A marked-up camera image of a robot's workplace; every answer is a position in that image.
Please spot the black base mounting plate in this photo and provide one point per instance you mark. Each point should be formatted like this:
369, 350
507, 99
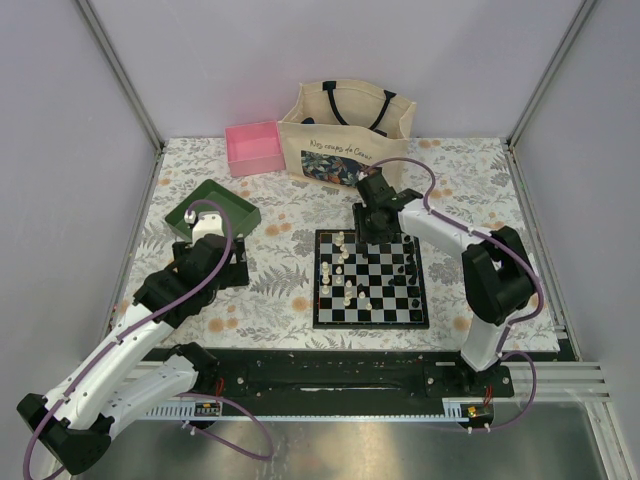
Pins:
239, 373

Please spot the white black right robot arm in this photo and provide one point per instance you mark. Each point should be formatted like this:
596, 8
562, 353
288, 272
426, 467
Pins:
498, 277

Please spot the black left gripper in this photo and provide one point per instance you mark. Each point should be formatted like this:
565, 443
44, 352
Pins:
237, 272

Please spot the pink plastic box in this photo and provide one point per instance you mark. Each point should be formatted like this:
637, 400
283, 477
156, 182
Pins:
254, 149

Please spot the aluminium corner post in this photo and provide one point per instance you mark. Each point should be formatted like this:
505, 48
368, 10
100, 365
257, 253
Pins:
99, 34
578, 22

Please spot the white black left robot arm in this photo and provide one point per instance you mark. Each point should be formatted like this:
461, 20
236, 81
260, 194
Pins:
77, 420

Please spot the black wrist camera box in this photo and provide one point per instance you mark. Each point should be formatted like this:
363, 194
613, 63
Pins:
376, 193

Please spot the white slotted cable duct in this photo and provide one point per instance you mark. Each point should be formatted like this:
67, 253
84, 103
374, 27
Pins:
185, 410

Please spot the right aluminium corner post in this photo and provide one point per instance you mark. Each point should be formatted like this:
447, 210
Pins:
578, 22

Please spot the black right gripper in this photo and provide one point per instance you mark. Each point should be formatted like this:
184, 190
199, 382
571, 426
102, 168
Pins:
361, 234

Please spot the black white chess board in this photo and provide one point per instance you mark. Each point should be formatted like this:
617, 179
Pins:
389, 275

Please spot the beige canvas tote bag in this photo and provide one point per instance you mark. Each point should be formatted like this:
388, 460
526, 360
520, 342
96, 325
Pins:
339, 128

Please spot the left aluminium corner post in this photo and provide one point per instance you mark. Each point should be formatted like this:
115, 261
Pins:
99, 34

